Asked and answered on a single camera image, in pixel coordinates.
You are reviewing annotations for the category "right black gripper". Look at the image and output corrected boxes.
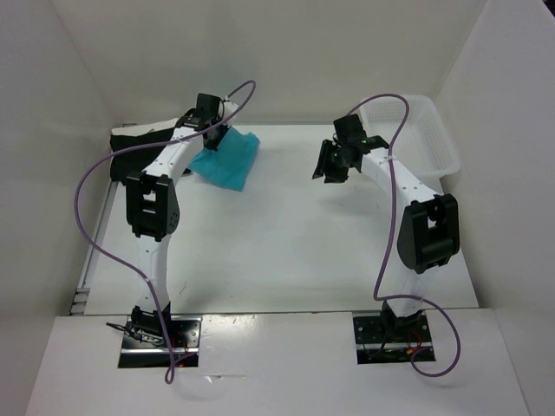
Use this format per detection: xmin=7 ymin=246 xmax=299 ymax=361
xmin=312 ymin=139 xmax=353 ymax=183

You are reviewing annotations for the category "cyan t shirt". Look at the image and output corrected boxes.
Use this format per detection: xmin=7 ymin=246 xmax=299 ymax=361
xmin=188 ymin=128 xmax=260 ymax=192

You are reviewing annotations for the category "black t shirt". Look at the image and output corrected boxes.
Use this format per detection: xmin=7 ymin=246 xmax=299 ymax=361
xmin=109 ymin=127 xmax=202 ymax=185

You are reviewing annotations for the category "white t shirt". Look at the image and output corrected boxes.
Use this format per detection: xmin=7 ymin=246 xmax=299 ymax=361
xmin=111 ymin=118 xmax=178 ymax=137

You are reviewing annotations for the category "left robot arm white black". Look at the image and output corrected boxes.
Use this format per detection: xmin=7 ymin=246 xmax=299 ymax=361
xmin=126 ymin=94 xmax=238 ymax=347

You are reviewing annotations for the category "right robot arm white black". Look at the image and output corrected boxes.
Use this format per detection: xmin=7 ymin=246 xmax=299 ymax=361
xmin=313 ymin=114 xmax=460 ymax=341

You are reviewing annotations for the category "white plastic basket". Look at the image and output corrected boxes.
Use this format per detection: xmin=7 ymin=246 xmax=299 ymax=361
xmin=358 ymin=95 xmax=460 ymax=179

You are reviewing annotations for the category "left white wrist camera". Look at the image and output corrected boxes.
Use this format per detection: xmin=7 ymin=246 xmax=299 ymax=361
xmin=220 ymin=100 xmax=239 ymax=119

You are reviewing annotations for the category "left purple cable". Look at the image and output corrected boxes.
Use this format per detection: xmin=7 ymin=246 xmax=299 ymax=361
xmin=74 ymin=79 xmax=258 ymax=386

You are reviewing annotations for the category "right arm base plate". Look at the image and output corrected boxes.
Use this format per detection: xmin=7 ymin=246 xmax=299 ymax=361
xmin=352 ymin=313 xmax=435 ymax=365

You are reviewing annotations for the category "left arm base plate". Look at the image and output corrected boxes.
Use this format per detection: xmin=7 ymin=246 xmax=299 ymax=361
xmin=118 ymin=315 xmax=202 ymax=369

